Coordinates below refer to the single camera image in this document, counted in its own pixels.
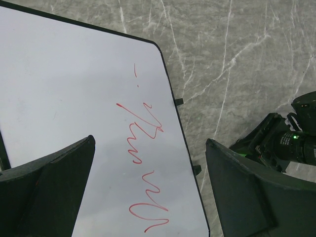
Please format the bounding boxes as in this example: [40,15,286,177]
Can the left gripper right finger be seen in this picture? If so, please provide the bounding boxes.
[205,139,316,237]

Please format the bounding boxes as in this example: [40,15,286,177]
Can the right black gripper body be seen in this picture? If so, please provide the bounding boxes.
[229,113,316,173]

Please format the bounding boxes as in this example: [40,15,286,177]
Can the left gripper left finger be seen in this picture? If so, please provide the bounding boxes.
[0,135,95,237]

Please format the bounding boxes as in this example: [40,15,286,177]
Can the white whiteboard black frame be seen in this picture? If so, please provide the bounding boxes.
[0,1,210,237]

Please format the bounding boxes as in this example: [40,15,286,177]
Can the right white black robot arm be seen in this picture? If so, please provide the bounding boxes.
[230,92,316,173]

